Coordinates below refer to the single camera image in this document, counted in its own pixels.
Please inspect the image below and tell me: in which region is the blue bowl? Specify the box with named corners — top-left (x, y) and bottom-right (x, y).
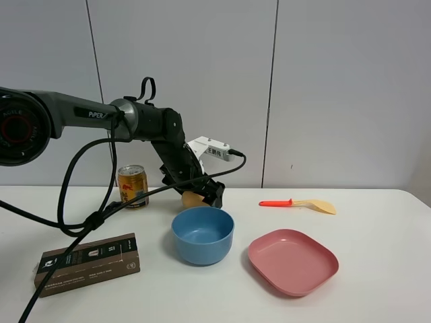
top-left (171, 207), bottom-right (235, 266)

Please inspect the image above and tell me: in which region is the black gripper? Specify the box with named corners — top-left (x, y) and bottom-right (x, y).
top-left (158, 144), bottom-right (225, 208)

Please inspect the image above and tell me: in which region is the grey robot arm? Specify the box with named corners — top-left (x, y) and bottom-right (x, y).
top-left (1, 87), bottom-right (225, 208)

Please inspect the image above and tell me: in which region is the pink square plate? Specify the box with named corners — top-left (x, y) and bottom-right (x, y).
top-left (248, 229), bottom-right (339, 297)

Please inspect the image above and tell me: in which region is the tan round bun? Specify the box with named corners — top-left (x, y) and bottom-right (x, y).
top-left (181, 191), bottom-right (209, 209)

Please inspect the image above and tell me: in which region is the black cable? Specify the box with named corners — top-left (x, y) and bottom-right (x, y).
top-left (0, 76), bottom-right (246, 323)

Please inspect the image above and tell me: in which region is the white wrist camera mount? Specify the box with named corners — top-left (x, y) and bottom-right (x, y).
top-left (187, 136), bottom-right (238, 170)

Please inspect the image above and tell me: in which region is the brown rectangular cardboard box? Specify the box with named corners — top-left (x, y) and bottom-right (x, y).
top-left (34, 233), bottom-right (140, 297)

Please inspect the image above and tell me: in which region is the red handled beige spatula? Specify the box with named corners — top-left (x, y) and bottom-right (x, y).
top-left (259, 199), bottom-right (337, 215)

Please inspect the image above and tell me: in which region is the gold energy drink can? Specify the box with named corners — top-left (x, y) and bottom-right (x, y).
top-left (118, 165), bottom-right (148, 203)

